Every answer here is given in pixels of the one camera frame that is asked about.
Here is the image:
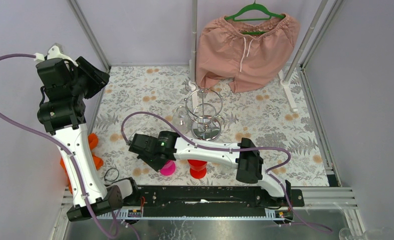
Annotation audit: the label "magenta plastic wine glass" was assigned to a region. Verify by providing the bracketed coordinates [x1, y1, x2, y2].
[160, 160, 176, 176]

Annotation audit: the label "red plastic wine glass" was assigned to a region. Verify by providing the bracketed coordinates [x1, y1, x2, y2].
[187, 159, 207, 179]

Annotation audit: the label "clear wine glass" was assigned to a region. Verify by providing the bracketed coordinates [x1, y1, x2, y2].
[172, 106, 189, 133]

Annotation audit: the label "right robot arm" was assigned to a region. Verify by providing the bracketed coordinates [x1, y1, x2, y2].
[127, 131, 292, 209]

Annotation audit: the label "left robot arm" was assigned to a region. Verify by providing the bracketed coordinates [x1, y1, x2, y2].
[36, 57, 140, 222]

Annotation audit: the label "chrome wine glass rack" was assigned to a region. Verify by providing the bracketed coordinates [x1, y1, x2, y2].
[184, 88, 225, 141]

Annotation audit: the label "floral table cloth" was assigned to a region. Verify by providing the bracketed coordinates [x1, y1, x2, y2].
[93, 66, 329, 187]

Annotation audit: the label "orange cloth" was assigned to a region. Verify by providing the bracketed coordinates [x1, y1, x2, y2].
[60, 133, 104, 194]

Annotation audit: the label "pink shorts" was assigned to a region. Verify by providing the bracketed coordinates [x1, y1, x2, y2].
[195, 13, 300, 93]

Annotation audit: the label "right white stand pole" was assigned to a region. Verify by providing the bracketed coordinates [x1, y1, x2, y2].
[277, 0, 328, 113]

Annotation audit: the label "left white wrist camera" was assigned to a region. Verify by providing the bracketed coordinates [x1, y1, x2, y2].
[34, 43, 79, 67]

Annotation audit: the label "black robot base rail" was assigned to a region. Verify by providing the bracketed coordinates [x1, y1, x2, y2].
[108, 184, 305, 221]

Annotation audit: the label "black ring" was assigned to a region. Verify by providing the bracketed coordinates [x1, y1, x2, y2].
[104, 167, 121, 184]

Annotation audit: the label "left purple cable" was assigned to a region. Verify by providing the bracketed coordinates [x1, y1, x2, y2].
[0, 53, 122, 240]

